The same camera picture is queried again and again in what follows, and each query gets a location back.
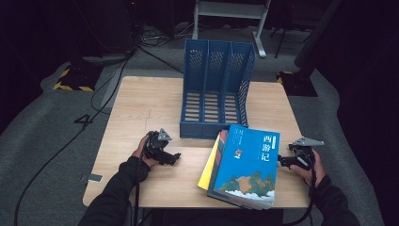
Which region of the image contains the person's left hand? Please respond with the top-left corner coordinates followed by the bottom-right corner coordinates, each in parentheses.
top-left (131, 135), bottom-right (159, 170)

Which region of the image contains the tangle of floor cables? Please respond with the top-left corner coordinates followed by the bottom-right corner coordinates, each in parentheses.
top-left (139, 22), bottom-right (196, 48)

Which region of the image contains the right hand-held gripper cable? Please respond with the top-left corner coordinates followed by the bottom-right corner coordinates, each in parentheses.
top-left (283, 150), bottom-right (318, 226)

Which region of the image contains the straight black floor cable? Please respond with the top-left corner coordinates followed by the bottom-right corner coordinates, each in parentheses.
top-left (137, 46), bottom-right (184, 74)

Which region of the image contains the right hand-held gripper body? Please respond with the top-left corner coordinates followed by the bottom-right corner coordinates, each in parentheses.
top-left (290, 137), bottom-right (326, 170)

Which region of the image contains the white metal stand frame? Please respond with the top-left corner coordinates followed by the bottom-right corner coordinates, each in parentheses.
top-left (191, 0), bottom-right (272, 59)

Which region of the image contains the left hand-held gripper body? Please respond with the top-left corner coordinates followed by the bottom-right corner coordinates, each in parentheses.
top-left (142, 127), bottom-right (177, 165)

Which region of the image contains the black slanted pole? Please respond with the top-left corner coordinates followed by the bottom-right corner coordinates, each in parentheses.
top-left (294, 0), bottom-right (343, 79)

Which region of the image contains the long black floor cable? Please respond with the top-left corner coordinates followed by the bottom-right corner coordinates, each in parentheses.
top-left (13, 53), bottom-right (133, 226)

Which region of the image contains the blue plastic file rack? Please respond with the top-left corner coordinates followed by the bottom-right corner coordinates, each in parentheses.
top-left (179, 38), bottom-right (256, 140)

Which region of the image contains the left hand-held gripper cable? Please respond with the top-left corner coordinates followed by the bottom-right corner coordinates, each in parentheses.
top-left (133, 133), bottom-right (152, 226)

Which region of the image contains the black yellow striped base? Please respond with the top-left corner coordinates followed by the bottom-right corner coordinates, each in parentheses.
top-left (276, 70), bottom-right (318, 98)
top-left (52, 60), bottom-right (104, 92)

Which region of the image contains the hand-held gripper cable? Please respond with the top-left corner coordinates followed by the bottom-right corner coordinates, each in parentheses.
top-left (133, 133), bottom-right (152, 226)
top-left (283, 150), bottom-right (318, 226)

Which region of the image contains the silver table bracket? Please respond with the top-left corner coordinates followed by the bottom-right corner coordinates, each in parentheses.
top-left (80, 173), bottom-right (104, 184)

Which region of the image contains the blue landscape cover book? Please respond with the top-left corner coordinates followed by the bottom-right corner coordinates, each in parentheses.
top-left (209, 123), bottom-right (281, 202)

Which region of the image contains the black tripod stand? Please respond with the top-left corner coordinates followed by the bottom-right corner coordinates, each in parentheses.
top-left (271, 18), bottom-right (302, 59)

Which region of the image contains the looped black floor cable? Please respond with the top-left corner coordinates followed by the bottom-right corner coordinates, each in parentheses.
top-left (90, 56), bottom-right (133, 116)

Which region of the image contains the yellow cover book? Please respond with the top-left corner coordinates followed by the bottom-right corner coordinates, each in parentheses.
top-left (197, 133), bottom-right (222, 191)

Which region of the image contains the person's right hand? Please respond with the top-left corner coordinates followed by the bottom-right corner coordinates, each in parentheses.
top-left (290, 150), bottom-right (327, 187)

